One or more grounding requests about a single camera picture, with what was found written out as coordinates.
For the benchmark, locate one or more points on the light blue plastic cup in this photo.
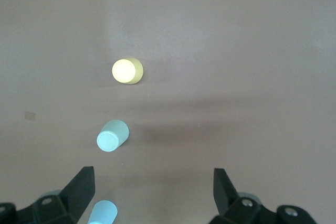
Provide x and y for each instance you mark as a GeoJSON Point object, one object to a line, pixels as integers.
{"type": "Point", "coordinates": [103, 212]}

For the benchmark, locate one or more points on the yellow plastic cup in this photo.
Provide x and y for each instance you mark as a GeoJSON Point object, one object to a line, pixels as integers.
{"type": "Point", "coordinates": [126, 71]}

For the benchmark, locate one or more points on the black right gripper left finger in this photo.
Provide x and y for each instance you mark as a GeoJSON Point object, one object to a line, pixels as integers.
{"type": "Point", "coordinates": [71, 197]}

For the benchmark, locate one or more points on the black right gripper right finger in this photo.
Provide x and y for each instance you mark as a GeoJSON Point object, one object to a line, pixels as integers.
{"type": "Point", "coordinates": [228, 203]}

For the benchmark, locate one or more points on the sage green plastic cup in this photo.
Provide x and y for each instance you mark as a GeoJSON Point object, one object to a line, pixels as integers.
{"type": "Point", "coordinates": [113, 137]}

